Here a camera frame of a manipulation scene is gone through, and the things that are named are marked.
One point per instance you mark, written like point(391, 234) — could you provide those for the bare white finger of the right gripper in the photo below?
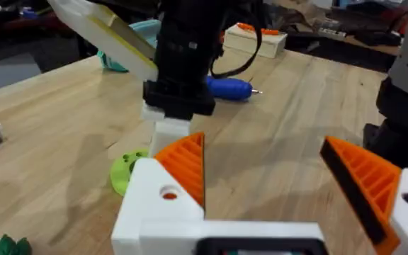
point(168, 136)

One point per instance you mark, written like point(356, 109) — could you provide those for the orange piece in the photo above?
point(264, 31)

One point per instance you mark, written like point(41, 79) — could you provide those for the white power strip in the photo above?
point(331, 33)

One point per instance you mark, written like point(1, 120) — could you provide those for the blue electric screwdriver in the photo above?
point(229, 88)

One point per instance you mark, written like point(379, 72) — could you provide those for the pale flat wrist plate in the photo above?
point(112, 39)

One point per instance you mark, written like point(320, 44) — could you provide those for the teal toy tub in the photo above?
point(147, 30)

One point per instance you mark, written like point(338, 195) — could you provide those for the pale box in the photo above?
point(253, 42)

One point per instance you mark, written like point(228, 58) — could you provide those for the green disc with holes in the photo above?
point(120, 173)

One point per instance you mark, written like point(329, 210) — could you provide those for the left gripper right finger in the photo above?
point(374, 184)

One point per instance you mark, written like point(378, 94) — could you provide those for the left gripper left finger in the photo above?
point(151, 209)

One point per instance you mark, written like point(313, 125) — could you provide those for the green toy vegetable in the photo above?
point(11, 246)

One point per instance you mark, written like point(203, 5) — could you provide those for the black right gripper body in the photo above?
point(186, 53)

